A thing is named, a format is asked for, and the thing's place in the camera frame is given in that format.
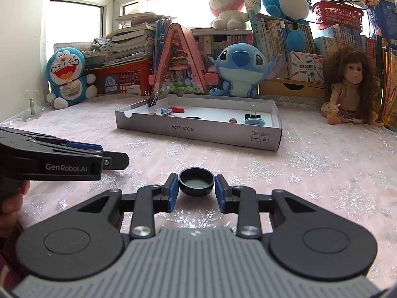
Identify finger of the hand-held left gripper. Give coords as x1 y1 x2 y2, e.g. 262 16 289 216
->
102 151 130 171
46 137 104 155

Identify row of tall upright books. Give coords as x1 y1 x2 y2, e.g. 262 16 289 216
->
248 9 379 79

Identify crumpled silver bag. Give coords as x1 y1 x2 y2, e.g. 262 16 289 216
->
92 37 109 52

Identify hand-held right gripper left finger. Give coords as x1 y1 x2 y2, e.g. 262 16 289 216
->
74 172 179 239

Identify stack of paper books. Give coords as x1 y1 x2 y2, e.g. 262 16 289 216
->
84 12 157 67

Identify white cardboard tray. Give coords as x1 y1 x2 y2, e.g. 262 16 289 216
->
115 93 283 151

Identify blue upright folders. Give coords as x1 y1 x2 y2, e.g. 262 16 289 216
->
153 19 171 66

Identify brown-haired doll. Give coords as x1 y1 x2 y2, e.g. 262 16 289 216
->
323 44 385 128

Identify small red plastic basket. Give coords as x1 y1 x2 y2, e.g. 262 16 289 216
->
312 0 364 32

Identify pink snowflake tablecloth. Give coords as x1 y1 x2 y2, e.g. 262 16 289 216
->
0 95 397 246

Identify blue robot cat plush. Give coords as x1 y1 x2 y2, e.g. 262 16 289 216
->
46 46 98 110

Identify grey grid board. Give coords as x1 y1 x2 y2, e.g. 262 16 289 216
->
53 43 94 57

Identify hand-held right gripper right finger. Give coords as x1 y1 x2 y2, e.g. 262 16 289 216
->
215 174 320 239

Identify blue alien plush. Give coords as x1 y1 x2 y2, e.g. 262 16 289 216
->
208 43 283 97

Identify person's left hand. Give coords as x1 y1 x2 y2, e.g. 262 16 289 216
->
0 180 31 239

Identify small green bar ornament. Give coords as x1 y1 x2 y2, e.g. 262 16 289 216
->
23 98 42 121

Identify white printed carton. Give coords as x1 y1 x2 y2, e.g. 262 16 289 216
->
288 51 325 83

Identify pink white rabbit plush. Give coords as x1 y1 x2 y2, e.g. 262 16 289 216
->
206 0 249 30

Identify blue carton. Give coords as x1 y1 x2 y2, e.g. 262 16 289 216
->
367 0 397 39

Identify large red plastic basket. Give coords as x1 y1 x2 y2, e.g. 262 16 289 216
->
90 59 156 97

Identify large black binder clip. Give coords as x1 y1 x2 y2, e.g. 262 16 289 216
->
244 106 264 122

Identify row of colourful thin books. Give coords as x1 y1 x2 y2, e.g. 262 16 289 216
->
374 36 397 128

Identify pink triangular dollhouse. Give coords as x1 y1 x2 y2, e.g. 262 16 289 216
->
148 23 220 97

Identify small black binder clip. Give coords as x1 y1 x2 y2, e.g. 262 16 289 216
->
144 91 162 108

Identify wooden drawer unit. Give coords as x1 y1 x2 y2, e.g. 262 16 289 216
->
259 77 329 98

